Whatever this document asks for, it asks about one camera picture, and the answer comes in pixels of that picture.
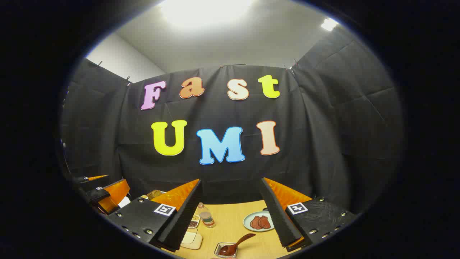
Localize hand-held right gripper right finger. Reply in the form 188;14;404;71
259;177;356;252

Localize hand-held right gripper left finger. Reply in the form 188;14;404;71
107;179;202;252

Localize clear tray of rice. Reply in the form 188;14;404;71
180;230;203;250

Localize clear square chopstick holder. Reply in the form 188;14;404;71
214;242;238;258

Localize brown wooden spoon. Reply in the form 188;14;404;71
218;233;256;256

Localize red meat slices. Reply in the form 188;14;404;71
250;215;272;230

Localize clear bottle with red cap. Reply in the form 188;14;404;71
198;202;216;228

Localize pale green plate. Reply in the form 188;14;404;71
243;210;275;232

